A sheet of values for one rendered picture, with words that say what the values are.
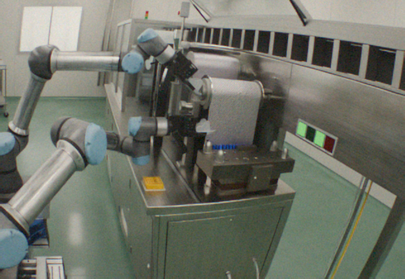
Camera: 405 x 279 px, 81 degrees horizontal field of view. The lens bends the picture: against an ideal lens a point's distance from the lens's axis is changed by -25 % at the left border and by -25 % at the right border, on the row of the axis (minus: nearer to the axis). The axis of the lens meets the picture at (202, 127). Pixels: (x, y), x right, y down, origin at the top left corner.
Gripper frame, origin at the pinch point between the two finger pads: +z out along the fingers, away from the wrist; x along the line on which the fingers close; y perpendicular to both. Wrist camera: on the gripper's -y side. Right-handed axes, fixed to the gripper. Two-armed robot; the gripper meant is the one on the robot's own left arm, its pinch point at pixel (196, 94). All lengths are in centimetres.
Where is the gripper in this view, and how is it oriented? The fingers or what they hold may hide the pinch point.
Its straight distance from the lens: 130.0
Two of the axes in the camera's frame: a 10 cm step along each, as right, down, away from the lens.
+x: -3.6, -3.0, 8.8
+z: 6.3, 6.2, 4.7
